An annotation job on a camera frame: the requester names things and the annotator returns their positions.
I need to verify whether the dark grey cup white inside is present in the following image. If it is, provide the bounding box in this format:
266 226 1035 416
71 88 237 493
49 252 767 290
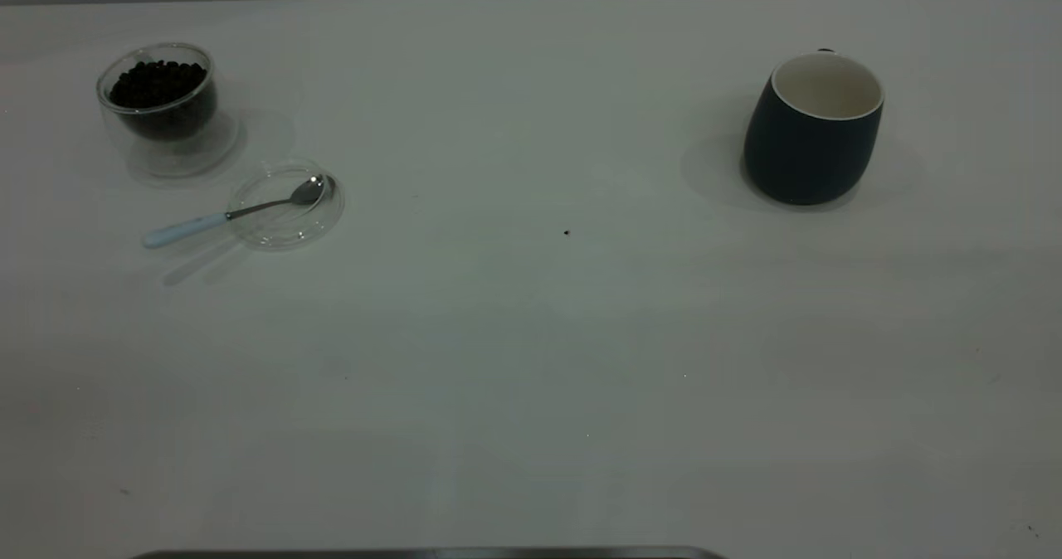
743 48 885 207

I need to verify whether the metal spoon pale blue handle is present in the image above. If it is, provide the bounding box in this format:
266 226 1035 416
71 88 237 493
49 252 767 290
143 175 326 250

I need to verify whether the dark coffee beans pile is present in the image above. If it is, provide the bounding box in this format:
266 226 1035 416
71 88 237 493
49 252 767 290
109 60 218 141

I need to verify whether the clear glass saucer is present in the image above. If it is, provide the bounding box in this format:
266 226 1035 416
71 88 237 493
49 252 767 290
226 158 345 250

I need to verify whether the clear double-wall glass bowl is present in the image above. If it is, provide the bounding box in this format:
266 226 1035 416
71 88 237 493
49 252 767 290
95 42 241 180

